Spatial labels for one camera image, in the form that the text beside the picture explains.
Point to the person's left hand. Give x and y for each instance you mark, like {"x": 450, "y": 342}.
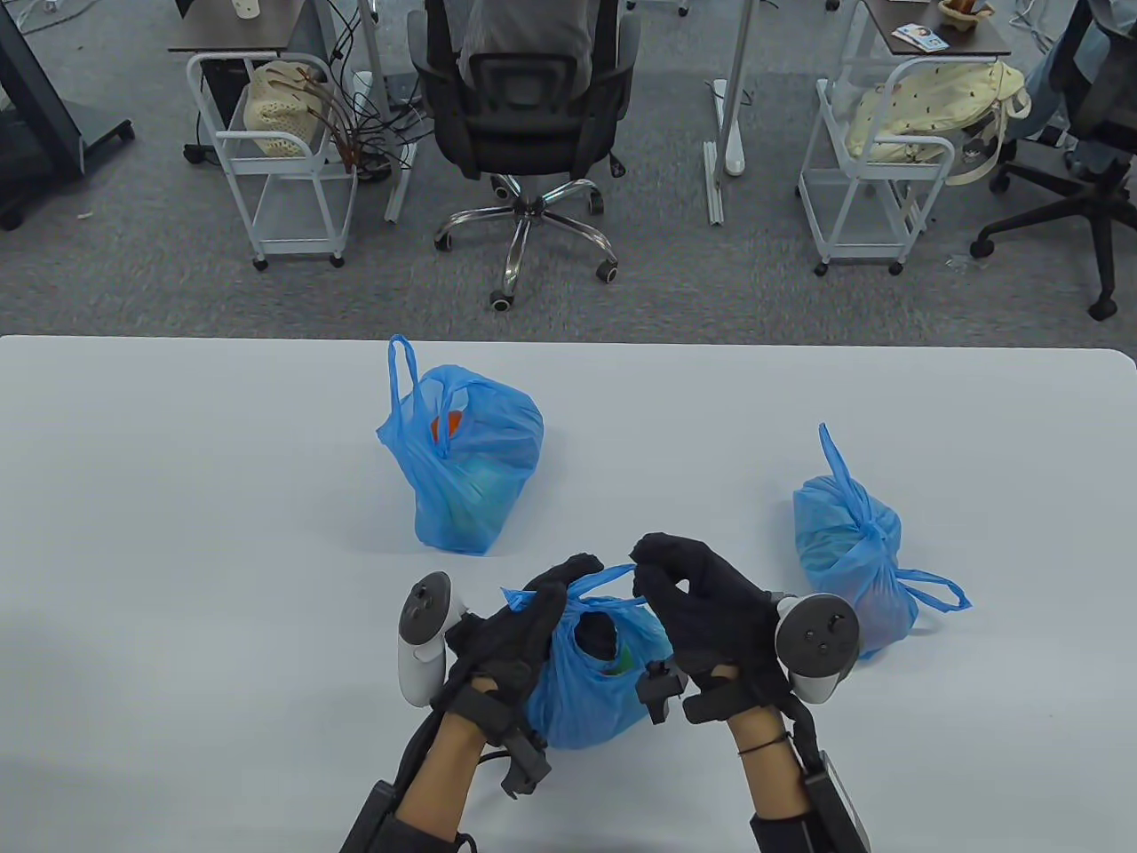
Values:
{"x": 515, "y": 640}

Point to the person's right hand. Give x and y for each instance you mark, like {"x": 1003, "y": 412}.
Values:
{"x": 711, "y": 613}

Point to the blue plastic bag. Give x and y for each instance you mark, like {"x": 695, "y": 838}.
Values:
{"x": 853, "y": 551}
{"x": 471, "y": 462}
{"x": 586, "y": 702}

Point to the person's left forearm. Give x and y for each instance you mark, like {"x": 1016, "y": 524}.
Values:
{"x": 440, "y": 773}

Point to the person's right forearm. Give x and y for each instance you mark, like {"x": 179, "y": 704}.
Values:
{"x": 768, "y": 773}

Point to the black forearm sensor box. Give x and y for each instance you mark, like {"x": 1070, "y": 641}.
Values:
{"x": 839, "y": 809}
{"x": 369, "y": 822}

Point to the yellow patterned cloth bag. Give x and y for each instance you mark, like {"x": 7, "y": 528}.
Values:
{"x": 924, "y": 107}

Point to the cream knit bag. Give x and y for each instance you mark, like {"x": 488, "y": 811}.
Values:
{"x": 275, "y": 115}

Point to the brown desk top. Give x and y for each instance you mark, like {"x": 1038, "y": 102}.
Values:
{"x": 231, "y": 35}
{"x": 968, "y": 40}

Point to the grey tracking controller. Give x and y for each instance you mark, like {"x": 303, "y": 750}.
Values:
{"x": 817, "y": 640}
{"x": 426, "y": 613}

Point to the white rolling cart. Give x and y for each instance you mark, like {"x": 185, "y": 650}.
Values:
{"x": 293, "y": 218}
{"x": 857, "y": 222}

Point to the black chair chrome base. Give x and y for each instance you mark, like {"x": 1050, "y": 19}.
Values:
{"x": 524, "y": 115}

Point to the white desk leg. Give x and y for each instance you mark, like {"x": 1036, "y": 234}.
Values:
{"x": 377, "y": 62}
{"x": 735, "y": 89}

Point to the printed cards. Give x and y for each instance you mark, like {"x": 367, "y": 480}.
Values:
{"x": 919, "y": 37}

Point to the brown woven basket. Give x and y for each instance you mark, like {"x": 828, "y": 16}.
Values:
{"x": 964, "y": 13}

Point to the black stand base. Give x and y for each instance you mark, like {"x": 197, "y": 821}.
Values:
{"x": 35, "y": 133}

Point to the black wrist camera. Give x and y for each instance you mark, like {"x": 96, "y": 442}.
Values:
{"x": 662, "y": 697}
{"x": 524, "y": 764}

